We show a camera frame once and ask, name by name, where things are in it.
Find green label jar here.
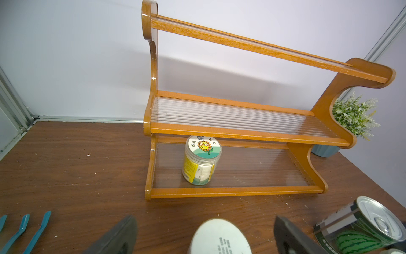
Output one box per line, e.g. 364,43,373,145
188,218,252,254

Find watermelon tin can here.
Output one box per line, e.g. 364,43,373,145
314,196,406,254

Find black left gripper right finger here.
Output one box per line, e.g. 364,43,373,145
274,216,327,254

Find sunflower seed jar yellow label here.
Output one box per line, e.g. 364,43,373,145
182,135,222,186

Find potted green plant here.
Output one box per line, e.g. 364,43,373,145
311,94,380,158

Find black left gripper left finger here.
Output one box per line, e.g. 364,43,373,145
83,215,138,254

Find teal garden hand fork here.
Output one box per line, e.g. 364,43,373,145
1,211,52,254

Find wooden three-tier shelf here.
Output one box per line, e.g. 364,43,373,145
141,1,396,200

